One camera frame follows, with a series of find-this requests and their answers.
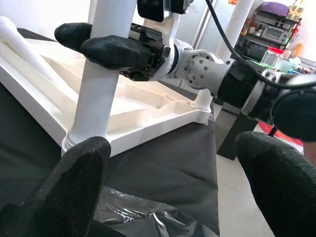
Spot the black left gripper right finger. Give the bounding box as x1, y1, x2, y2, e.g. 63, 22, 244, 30
234, 130, 316, 237

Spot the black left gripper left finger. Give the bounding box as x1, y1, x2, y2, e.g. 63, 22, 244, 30
0, 135, 112, 237

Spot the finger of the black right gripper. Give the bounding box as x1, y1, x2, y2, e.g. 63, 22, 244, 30
80, 34, 154, 71
53, 22, 94, 53

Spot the white plastic children table top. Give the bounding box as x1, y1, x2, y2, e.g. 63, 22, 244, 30
0, 37, 213, 158

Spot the red floor mat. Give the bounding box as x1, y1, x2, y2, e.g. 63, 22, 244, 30
256, 120, 304, 148

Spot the dark box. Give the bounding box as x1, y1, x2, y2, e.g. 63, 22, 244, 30
216, 105, 260, 161

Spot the crinkled clear plastic tape strip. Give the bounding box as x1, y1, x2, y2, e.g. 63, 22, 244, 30
95, 186, 220, 237

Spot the black microwave oven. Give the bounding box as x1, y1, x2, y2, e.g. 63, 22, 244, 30
243, 39, 269, 61

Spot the black tablecloth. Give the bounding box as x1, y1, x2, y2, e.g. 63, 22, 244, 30
0, 27, 220, 237

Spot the clear container red lid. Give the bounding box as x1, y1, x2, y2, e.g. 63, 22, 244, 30
261, 46, 284, 68

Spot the silver toaster oven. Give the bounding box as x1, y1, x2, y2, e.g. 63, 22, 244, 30
260, 26, 288, 44

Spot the purple bag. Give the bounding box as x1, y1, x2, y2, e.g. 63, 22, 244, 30
260, 1, 289, 15

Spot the black metal shelf rack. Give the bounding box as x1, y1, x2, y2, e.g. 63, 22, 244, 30
234, 7, 304, 65

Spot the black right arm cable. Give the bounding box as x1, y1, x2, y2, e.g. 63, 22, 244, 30
204, 0, 316, 88

